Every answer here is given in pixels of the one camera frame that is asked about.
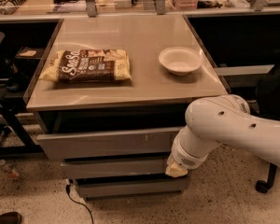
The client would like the grey top drawer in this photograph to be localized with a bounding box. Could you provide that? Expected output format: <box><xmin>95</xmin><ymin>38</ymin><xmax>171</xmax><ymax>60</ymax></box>
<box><xmin>37</xmin><ymin>127</ymin><xmax>180</xmax><ymax>160</ymax></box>

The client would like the grey drawer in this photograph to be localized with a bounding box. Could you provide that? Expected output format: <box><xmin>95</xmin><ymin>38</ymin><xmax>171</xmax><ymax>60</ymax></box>
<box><xmin>37</xmin><ymin>127</ymin><xmax>180</xmax><ymax>160</ymax></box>
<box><xmin>61</xmin><ymin>155</ymin><xmax>167</xmax><ymax>179</ymax></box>
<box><xmin>75</xmin><ymin>174</ymin><xmax>189</xmax><ymax>199</ymax></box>

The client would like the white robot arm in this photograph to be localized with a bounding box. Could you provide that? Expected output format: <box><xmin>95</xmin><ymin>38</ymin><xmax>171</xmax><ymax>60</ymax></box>
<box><xmin>165</xmin><ymin>95</ymin><xmax>280</xmax><ymax>177</ymax></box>

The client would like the grey middle drawer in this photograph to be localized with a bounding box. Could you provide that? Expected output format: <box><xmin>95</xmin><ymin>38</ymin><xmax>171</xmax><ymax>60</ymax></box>
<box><xmin>61</xmin><ymin>155</ymin><xmax>167</xmax><ymax>179</ymax></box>

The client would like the grey bottom drawer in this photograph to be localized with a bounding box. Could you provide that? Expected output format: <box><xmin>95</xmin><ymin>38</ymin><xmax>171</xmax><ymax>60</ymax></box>
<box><xmin>75</xmin><ymin>174</ymin><xmax>189</xmax><ymax>199</ymax></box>

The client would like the grey drawer cabinet desk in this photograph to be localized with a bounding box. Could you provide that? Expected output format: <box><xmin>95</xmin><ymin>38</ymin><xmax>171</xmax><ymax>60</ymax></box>
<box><xmin>23</xmin><ymin>14</ymin><xmax>231</xmax><ymax>135</ymax></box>

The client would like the white paper bowl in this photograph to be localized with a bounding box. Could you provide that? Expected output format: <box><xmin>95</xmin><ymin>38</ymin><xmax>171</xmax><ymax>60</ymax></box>
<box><xmin>159</xmin><ymin>47</ymin><xmax>203</xmax><ymax>76</ymax></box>

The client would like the black office chair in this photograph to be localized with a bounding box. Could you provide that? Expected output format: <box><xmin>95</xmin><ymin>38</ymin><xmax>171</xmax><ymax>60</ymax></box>
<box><xmin>245</xmin><ymin>63</ymin><xmax>280</xmax><ymax>194</ymax></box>

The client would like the brown yellow snack bag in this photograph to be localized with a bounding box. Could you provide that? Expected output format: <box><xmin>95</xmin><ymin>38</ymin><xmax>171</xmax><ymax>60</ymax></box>
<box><xmin>39</xmin><ymin>49</ymin><xmax>132</xmax><ymax>83</ymax></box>

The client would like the black folding stand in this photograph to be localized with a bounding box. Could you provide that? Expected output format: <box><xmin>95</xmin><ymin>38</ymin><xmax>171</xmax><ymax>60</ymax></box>
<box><xmin>0</xmin><ymin>31</ymin><xmax>49</xmax><ymax>168</ymax></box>

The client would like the plastic bottle on floor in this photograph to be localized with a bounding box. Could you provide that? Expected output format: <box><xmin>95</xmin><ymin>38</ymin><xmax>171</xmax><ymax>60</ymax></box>
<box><xmin>0</xmin><ymin>160</ymin><xmax>21</xmax><ymax>179</ymax></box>

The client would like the dark shoe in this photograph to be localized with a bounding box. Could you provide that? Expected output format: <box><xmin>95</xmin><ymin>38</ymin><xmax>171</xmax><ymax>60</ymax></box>
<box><xmin>0</xmin><ymin>212</ymin><xmax>21</xmax><ymax>224</ymax></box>

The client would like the black floor cable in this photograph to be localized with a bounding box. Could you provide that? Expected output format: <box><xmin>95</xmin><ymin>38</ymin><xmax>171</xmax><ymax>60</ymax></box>
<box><xmin>64</xmin><ymin>184</ymin><xmax>95</xmax><ymax>224</ymax></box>

